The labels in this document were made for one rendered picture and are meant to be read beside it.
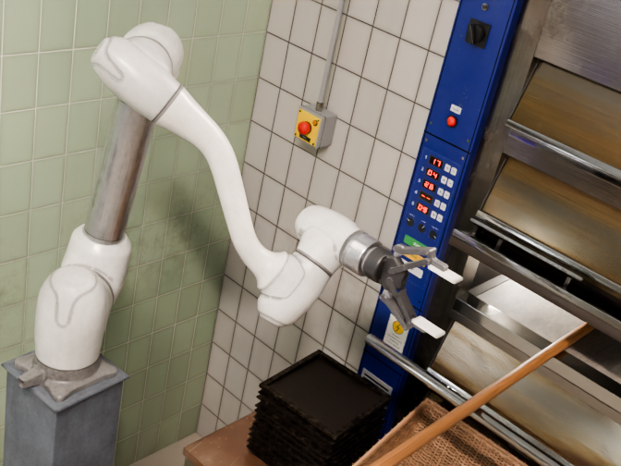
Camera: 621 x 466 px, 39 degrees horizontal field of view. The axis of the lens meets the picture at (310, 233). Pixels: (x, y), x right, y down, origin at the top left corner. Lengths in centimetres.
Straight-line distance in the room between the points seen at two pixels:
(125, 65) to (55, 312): 60
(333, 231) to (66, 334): 66
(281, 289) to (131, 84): 54
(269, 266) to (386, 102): 79
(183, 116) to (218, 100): 92
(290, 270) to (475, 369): 83
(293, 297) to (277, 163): 101
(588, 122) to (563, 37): 21
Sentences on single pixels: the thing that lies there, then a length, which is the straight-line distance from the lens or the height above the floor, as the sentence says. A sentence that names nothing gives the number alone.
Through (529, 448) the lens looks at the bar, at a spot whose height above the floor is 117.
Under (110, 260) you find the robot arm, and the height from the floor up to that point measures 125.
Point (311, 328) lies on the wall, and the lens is 296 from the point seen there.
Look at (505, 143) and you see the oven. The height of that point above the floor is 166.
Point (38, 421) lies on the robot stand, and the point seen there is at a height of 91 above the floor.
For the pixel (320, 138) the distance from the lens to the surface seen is 266.
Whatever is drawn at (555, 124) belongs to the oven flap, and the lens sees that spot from 227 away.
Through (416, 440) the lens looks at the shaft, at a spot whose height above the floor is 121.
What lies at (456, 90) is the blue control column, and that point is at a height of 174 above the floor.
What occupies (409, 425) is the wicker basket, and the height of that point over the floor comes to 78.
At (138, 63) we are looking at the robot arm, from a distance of 188.
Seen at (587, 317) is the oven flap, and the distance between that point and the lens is 219.
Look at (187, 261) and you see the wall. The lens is 305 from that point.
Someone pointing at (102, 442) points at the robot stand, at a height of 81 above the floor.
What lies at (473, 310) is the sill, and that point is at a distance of 253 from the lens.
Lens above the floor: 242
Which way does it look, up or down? 28 degrees down
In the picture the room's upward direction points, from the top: 13 degrees clockwise
